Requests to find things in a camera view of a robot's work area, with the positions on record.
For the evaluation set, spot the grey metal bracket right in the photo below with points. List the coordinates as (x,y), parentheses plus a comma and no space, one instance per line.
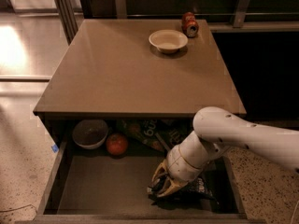
(240,13)

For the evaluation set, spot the blue tape piece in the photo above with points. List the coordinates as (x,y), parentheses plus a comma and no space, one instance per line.
(55,148)

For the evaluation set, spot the red soda can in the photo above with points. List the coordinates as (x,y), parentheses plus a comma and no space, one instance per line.
(190,26)

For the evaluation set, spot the grey metal bracket left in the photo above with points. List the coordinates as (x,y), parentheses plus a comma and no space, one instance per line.
(121,9)

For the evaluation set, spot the open top drawer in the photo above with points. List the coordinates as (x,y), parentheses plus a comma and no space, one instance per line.
(91,187)

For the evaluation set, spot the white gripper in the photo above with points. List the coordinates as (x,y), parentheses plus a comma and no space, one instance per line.
(176,164)

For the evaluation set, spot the green kettle chip bag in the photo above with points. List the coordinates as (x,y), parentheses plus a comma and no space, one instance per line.
(172,132)

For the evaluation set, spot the white bowl on cabinet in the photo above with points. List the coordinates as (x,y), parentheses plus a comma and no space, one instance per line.
(168,41)

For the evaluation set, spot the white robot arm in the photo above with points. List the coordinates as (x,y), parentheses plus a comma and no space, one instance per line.
(214,131)

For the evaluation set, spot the blue chip bag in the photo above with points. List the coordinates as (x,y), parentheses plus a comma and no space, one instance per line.
(194,192)

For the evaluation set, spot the metal frame post left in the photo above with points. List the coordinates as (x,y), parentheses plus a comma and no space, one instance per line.
(68,19)

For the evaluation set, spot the grey cabinet with top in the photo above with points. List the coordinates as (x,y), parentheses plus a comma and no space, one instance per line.
(111,71)

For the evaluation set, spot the red apple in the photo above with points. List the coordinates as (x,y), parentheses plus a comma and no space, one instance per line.
(117,144)

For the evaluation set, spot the grey bowl in drawer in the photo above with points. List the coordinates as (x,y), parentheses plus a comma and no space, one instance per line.
(90,133)

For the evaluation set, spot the grey metal bracket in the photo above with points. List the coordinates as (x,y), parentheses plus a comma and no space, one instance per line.
(240,13)
(121,9)

